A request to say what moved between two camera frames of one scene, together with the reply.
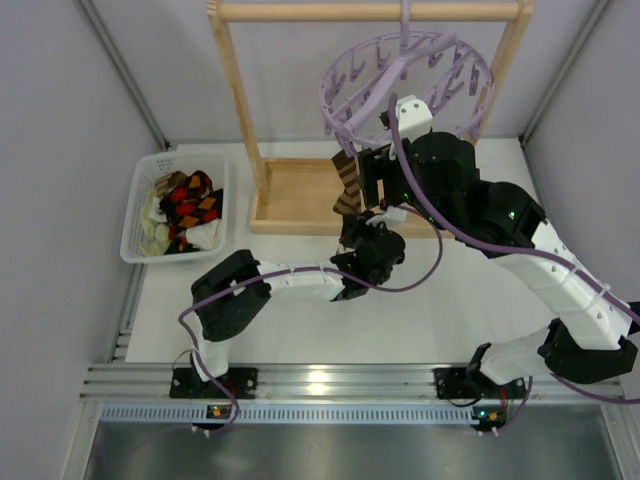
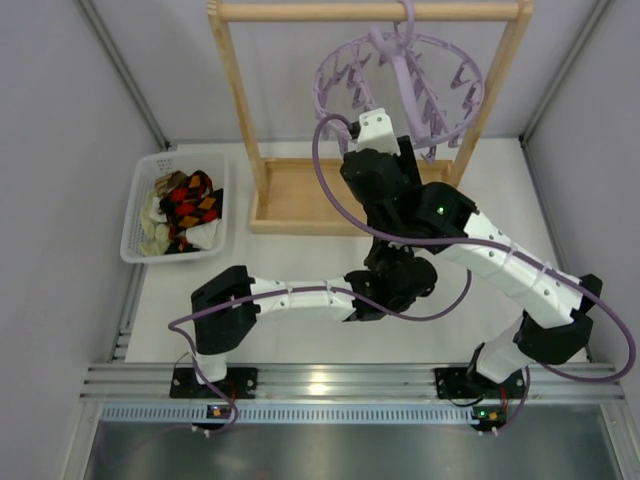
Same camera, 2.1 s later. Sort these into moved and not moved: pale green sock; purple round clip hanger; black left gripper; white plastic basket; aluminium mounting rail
Moved: black left gripper; purple round clip hanger
Not moved: pale green sock; white plastic basket; aluminium mounting rail
